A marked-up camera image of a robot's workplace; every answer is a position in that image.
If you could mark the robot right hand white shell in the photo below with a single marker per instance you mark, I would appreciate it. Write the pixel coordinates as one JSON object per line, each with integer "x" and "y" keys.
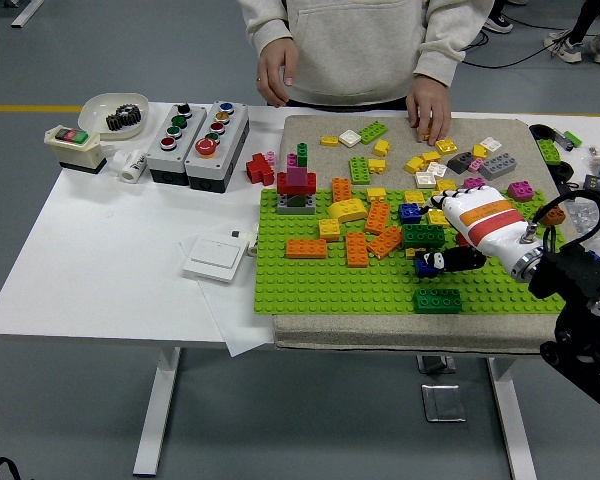
{"x": 485, "y": 220}

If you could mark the person's left hand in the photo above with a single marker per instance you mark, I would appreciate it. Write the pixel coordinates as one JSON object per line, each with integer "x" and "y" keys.
{"x": 430, "y": 107}

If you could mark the person's right hand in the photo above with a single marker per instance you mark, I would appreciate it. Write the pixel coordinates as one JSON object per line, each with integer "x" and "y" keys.
{"x": 272, "y": 70}

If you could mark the yellow square brick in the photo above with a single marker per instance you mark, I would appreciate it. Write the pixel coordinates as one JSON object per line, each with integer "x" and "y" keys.
{"x": 427, "y": 135}
{"x": 414, "y": 196}
{"x": 479, "y": 151}
{"x": 329, "y": 141}
{"x": 381, "y": 148}
{"x": 414, "y": 164}
{"x": 431, "y": 157}
{"x": 376, "y": 194}
{"x": 377, "y": 166}
{"x": 412, "y": 252}
{"x": 435, "y": 219}
{"x": 445, "y": 185}
{"x": 447, "y": 146}
{"x": 329, "y": 230}

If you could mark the dark green long brick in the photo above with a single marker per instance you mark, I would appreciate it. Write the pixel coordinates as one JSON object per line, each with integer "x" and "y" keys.
{"x": 437, "y": 301}
{"x": 422, "y": 237}

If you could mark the blue square brick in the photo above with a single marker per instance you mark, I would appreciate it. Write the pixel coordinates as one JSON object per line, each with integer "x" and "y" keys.
{"x": 409, "y": 213}
{"x": 425, "y": 271}

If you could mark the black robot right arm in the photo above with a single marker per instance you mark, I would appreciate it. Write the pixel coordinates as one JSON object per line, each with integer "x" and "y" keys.
{"x": 575, "y": 280}

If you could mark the red curved brick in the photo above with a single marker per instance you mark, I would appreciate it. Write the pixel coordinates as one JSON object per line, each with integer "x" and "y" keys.
{"x": 461, "y": 239}

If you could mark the pink square brick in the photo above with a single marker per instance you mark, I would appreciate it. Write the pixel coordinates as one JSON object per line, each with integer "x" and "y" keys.
{"x": 521, "y": 191}
{"x": 472, "y": 182}

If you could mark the lime green long brick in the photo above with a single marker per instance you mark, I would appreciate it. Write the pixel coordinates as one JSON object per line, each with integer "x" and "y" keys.
{"x": 372, "y": 132}
{"x": 527, "y": 211}

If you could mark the light grey long brick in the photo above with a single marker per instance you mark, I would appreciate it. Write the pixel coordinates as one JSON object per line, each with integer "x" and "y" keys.
{"x": 497, "y": 167}

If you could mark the white square flat brick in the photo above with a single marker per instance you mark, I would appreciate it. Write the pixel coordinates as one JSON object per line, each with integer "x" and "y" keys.
{"x": 491, "y": 144}
{"x": 436, "y": 169}
{"x": 425, "y": 179}
{"x": 350, "y": 138}

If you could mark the dark grey sloped brick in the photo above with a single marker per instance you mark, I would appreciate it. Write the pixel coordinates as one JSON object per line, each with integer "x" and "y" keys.
{"x": 459, "y": 163}

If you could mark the brown square brick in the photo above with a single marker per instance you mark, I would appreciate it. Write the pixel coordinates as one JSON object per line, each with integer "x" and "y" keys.
{"x": 555, "y": 216}

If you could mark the small dark green tower brick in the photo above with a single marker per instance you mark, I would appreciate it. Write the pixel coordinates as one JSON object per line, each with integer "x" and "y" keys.
{"x": 302, "y": 152}

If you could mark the small pink tower brick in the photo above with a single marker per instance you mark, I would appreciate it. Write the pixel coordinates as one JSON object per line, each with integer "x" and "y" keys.
{"x": 291, "y": 160}

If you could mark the lime green medium brick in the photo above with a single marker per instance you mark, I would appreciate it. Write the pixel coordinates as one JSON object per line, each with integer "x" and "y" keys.
{"x": 359, "y": 170}
{"x": 548, "y": 150}

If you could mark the red cross-shaped brick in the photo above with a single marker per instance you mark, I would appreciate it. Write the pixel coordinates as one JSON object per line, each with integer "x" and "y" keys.
{"x": 257, "y": 170}

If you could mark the orange long brick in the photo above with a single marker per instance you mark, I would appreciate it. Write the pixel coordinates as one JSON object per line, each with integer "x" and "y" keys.
{"x": 300, "y": 248}
{"x": 341, "y": 190}
{"x": 356, "y": 249}
{"x": 377, "y": 218}
{"x": 385, "y": 242}

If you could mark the red wide tower brick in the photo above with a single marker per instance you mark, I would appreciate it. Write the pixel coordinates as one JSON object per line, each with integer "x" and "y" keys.
{"x": 286, "y": 184}

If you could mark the small blue sloped brick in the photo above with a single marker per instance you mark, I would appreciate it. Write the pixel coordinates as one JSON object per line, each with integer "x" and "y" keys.
{"x": 597, "y": 256}

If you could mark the yellow curved brick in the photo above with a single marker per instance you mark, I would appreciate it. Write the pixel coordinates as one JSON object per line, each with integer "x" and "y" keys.
{"x": 347, "y": 211}

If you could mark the dark olive tower brick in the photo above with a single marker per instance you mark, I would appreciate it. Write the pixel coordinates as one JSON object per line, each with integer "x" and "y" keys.
{"x": 295, "y": 201}

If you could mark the grey tower base brick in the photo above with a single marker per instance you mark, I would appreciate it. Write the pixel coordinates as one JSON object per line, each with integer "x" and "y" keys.
{"x": 285, "y": 207}

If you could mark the grey-brown foam mat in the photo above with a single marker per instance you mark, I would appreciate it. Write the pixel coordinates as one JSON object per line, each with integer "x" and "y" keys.
{"x": 320, "y": 125}

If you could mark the grey emergency stop button box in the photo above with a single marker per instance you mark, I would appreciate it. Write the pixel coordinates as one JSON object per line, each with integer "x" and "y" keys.
{"x": 230, "y": 145}

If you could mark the clear plastic bag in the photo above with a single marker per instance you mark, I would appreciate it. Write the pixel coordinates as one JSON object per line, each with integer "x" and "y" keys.
{"x": 580, "y": 215}

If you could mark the grey four-button box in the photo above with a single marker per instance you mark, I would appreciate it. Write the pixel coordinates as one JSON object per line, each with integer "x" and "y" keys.
{"x": 190, "y": 140}

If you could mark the background person black shoes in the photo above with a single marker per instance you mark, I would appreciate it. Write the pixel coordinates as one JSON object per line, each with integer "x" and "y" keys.
{"x": 500, "y": 22}

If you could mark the silver cylinder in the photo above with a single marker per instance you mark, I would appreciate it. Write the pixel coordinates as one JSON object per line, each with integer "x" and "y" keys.
{"x": 562, "y": 141}

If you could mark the small green block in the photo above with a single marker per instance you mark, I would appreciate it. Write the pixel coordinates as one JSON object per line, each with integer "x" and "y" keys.
{"x": 573, "y": 136}

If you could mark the black gear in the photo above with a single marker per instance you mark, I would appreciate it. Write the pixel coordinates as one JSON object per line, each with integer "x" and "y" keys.
{"x": 132, "y": 116}
{"x": 115, "y": 122}

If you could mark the background person white sneakers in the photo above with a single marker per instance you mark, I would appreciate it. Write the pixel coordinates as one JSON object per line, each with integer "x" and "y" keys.
{"x": 570, "y": 47}

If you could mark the silver floor socket plate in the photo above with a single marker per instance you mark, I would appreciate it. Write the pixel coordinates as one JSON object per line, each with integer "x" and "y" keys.
{"x": 435, "y": 364}
{"x": 443, "y": 403}

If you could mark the lime green studded baseplate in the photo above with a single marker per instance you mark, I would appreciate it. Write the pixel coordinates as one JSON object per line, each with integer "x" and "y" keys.
{"x": 330, "y": 290}

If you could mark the white pipe fitting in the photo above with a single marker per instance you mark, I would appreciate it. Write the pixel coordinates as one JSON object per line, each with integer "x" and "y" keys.
{"x": 132, "y": 167}

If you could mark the white plug piece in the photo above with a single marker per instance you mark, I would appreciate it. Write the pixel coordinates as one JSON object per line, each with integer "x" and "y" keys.
{"x": 250, "y": 249}

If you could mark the white bowl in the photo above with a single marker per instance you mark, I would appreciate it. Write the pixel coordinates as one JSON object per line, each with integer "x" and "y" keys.
{"x": 95, "y": 110}

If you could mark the white table leg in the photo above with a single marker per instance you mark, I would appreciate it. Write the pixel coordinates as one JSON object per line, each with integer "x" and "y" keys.
{"x": 515, "y": 425}
{"x": 155, "y": 415}

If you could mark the small black bracket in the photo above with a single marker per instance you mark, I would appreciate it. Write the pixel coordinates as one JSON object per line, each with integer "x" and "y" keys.
{"x": 570, "y": 190}

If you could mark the white wall switch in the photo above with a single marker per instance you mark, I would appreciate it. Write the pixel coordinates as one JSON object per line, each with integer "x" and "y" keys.
{"x": 212, "y": 259}

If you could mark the cream red-green switch box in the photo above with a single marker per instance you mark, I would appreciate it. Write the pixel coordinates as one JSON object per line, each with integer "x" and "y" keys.
{"x": 75, "y": 150}

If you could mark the white background table frame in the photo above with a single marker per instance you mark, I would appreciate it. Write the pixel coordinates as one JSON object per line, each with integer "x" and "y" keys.
{"x": 27, "y": 12}

